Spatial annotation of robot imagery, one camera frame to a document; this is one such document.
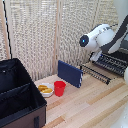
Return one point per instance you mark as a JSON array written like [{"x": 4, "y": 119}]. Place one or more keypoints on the red plastic cup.
[{"x": 60, "y": 88}]

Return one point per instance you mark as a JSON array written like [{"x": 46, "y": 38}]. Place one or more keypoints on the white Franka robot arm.
[{"x": 100, "y": 36}]

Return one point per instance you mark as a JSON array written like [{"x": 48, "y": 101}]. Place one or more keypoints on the black toaster oven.
[{"x": 115, "y": 61}]

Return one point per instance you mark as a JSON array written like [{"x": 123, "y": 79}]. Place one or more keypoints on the yellow food pieces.
[{"x": 45, "y": 89}]

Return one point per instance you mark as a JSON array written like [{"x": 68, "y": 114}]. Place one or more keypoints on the white bowl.
[{"x": 47, "y": 94}]

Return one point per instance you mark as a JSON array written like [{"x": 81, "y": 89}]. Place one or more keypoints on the beige woven folding screen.
[{"x": 30, "y": 36}]

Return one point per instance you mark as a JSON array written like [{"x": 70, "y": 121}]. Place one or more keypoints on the black fabric storage box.
[{"x": 20, "y": 100}]

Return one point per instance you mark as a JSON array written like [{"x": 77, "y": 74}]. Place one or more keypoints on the thin black pole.
[{"x": 6, "y": 30}]

